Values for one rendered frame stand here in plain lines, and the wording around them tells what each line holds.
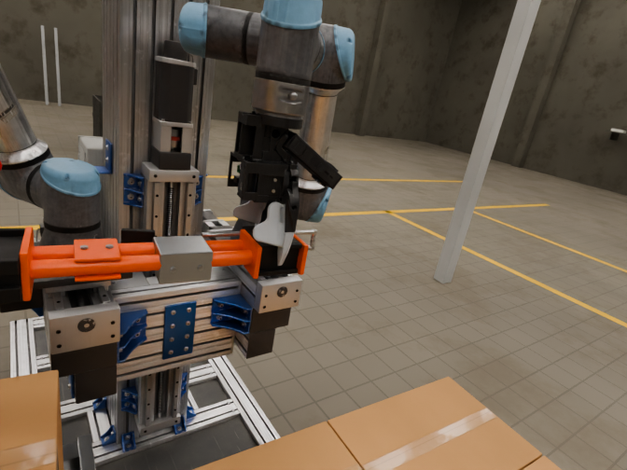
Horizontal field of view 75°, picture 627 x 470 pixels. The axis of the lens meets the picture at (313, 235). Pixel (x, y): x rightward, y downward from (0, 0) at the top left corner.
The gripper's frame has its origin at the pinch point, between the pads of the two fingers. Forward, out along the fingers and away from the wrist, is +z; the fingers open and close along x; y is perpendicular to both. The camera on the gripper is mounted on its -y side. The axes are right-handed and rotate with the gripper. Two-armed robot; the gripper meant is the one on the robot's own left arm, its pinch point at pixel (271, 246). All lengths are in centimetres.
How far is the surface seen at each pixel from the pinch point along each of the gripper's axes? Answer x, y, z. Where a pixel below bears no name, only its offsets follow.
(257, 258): 4.7, 4.2, -0.3
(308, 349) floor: -125, -95, 127
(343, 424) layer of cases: -23, -45, 73
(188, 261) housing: 3.7, 13.8, 0.1
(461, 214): -185, -269, 57
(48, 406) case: -11.6, 31.5, 33.4
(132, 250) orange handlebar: -0.3, 20.2, 0.0
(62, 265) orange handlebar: 3.7, 28.1, -0.2
